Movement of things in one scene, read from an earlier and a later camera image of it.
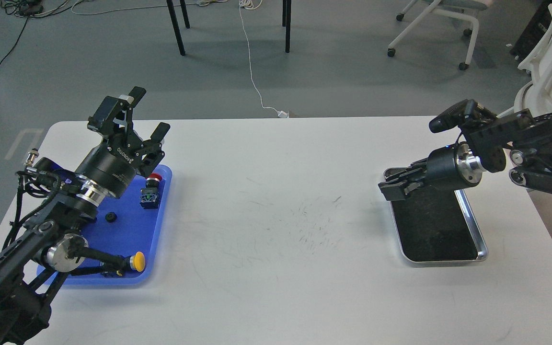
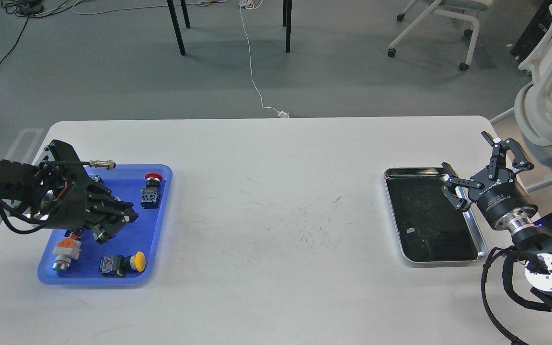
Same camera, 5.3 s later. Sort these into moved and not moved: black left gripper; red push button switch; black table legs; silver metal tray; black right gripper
Moved: black right gripper; black left gripper
Not moved: red push button switch; silver metal tray; black table legs
